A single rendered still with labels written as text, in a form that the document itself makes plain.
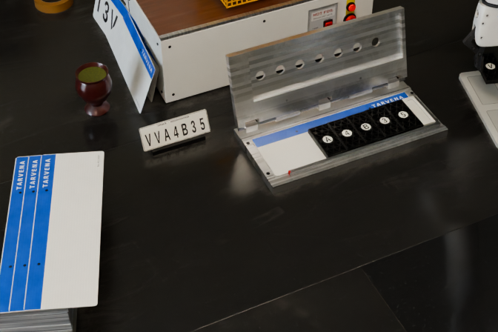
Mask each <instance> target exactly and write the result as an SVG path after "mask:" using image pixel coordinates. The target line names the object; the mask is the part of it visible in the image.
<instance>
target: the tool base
mask: <svg viewBox="0 0 498 332"><path fill-rule="evenodd" d="M404 81H405V78H402V79H398V78H397V77H393V78H390V79H388V83H385V84H381V85H379V86H376V87H372V93H368V94H365V95H362V96H358V97H355V98H352V99H349V95H346V96H343V97H339V98H337V99H333V100H331V99H330V100H329V99H328V98H324V99H320V100H319V103H318V104H316V105H314V106H310V107H306V108H304V109H301V110H300V114H299V115H298V116H293V117H290V118H288V119H283V120H281V121H278V122H276V121H275V120H276V117H274V118H272V119H268V120H264V121H262V122H256V120H255V119H254V120H252V121H249V122H245V127H241V128H236V129H234V136H235V137H236V139H237V141H238V142H239V143H240V145H241V147H242V149H243V150H244V152H245V153H246V154H247V156H248V158H249V159H250V160H251V162H252V163H253V166H254V167H255V168H256V170H257V171H258V173H259V175H260V176H261V177H262V179H263V180H264V182H265V184H266V185H267V186H268V188H269V190H270V191H271V193H272V194H276V193H280V192H282V191H285V190H289V189H291V188H294V187H298V186H300V185H304V184H307V183H309V182H313V181H316V180H318V179H322V178H325V177H327V176H331V175H334V174H336V173H340V172H342V171H345V170H349V169H351V168H354V167H358V166H360V165H364V164H367V163H369V162H373V161H376V160H378V159H382V158H385V157H387V156H391V155H394V154H396V153H400V152H402V151H405V150H409V149H411V148H414V147H418V146H420V145H423V144H426V143H429V142H432V141H435V140H437V139H441V138H444V137H446V136H447V135H448V128H447V127H446V126H444V125H443V124H442V123H441V122H440V127H435V128H433V129H430V130H426V131H424V132H421V133H418V134H415V135H412V136H409V137H406V138H404V139H400V140H397V141H395V142H391V143H388V144H386V145H381V146H379V147H375V148H372V149H370V150H366V151H363V152H361V153H357V154H354V155H352V156H348V157H345V158H343V159H339V160H336V161H334V162H330V163H327V164H324V165H320V166H318V167H314V168H311V169H309V170H305V171H302V172H300V173H296V174H293V175H291V176H290V175H289V174H288V173H286V174H284V175H281V176H275V175H274V174H273V172H272V170H271V169H270V168H269V166H268V164H267V163H266V161H265V160H264V159H263V157H262V155H261V154H260V152H259V151H258V150H257V148H256V146H255V145H254V143H253V142H252V139H255V138H257V137H260V136H264V135H267V134H269V133H273V132H276V131H279V130H283V129H286V128H289V127H293V126H295V125H300V124H302V123H305V122H309V121H312V120H314V119H318V118H322V117H324V116H328V115H331V114H334V113H338V112H340V111H343V110H347V109H350V108H352V107H357V106H360V105H362V104H367V103H369V102H373V101H376V100H379V99H383V98H385V97H389V96H392V95H395V94H398V93H402V92H405V93H406V94H407V95H408V96H409V97H410V96H416V97H417V95H416V94H415V93H414V94H411V92H413V91H412V90H411V88H410V87H409V86H407V85H406V83H404ZM417 98H418V97H417ZM418 99H419V98H418ZM419 100H420V99H419ZM420 101H421V100H420ZM421 103H423V102H422V101H421ZM423 104H424V103H423ZM424 105H425V104H424ZM426 108H427V107H426ZM427 109H428V108H427ZM428 110H429V109H428ZM429 111H430V110H429ZM430 112H431V111H430ZM431 113H432V112H431ZM433 116H434V117H435V115H434V114H433ZM435 118H436V119H437V117H435ZM438 121H439V120H438ZM246 142H250V144H249V145H247V144H246ZM267 172H269V173H270V175H267V174H266V173H267Z"/></svg>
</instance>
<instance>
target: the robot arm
mask: <svg viewBox="0 0 498 332"><path fill-rule="evenodd" d="M473 39H475V42H476V45H475V44H474V43H472V42H471V41H472V40H473ZM462 42H463V43H464V45H466V46H467V47H469V48H470V49H472V50H473V51H474V52H475V53H476V54H475V61H474V66H475V67H476V68H477V69H478V71H479V72H482V71H483V65H484V58H485V57H484V56H483V52H484V50H485V47H493V46H498V0H479V3H478V5H477V9H476V12H475V15H474V22H473V27H472V31H471V32H470V33H469V34H468V35H467V36H466V37H465V38H464V40H463V41H462Z"/></svg>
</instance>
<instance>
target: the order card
mask: <svg viewBox="0 0 498 332"><path fill-rule="evenodd" d="M139 132H140V136H141V140H142V145H143V149H144V151H148V150H152V149H155V148H158V147H162V146H165V145H169V144H172V143H174V142H179V141H181V140H184V139H189V138H191V137H194V136H198V135H201V134H204V133H208V132H210V125H209V121H208V115H207V111H206V109H204V110H199V111H196V112H194V113H189V114H186V115H183V116H179V117H176V118H174V119H169V120H166V121H163V122H159V123H156V124H152V125H149V126H146V127H142V128H139Z"/></svg>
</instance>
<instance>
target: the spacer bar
mask: <svg viewBox="0 0 498 332"><path fill-rule="evenodd" d="M402 100H403V102H404V103H406V105H407V106H408V107H409V108H410V109H411V111H412V112H413V113H414V114H415V115H416V117H417V118H418V119H419V120H420V121H421V123H423V124H424V126H426V125H430V124H433V123H435V120H434V119H433V118H432V117H431V115H430V114H429V113H428V112H427V111H426V110H425V108H424V107H423V106H422V105H421V104H420V103H419V102H418V101H417V100H416V99H415V98H414V96H410V97H408V98H405V99H402ZM424 126H423V127H424Z"/></svg>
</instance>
